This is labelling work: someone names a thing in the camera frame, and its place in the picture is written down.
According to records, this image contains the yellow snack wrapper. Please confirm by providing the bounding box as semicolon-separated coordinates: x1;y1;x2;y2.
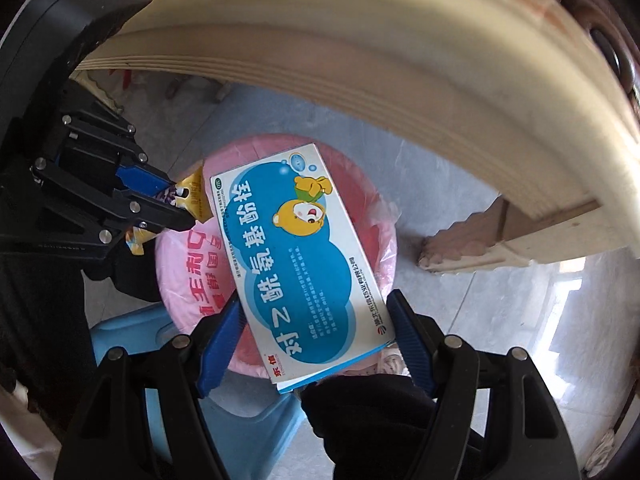
125;165;213;256

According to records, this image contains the blue bear medicine box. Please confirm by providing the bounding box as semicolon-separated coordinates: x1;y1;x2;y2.
208;143;395;393

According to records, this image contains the pink lined trash bin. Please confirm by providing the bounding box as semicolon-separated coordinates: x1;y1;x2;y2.
154;133;402;380

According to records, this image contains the pink sneaker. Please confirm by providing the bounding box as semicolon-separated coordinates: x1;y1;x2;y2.
343;347;410;376

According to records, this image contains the light blue plastic stool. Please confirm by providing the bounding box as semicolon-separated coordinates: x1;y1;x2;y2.
91;304;305;479

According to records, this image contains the brown leather sofa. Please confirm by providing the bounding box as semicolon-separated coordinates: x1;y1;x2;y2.
556;0;639;116

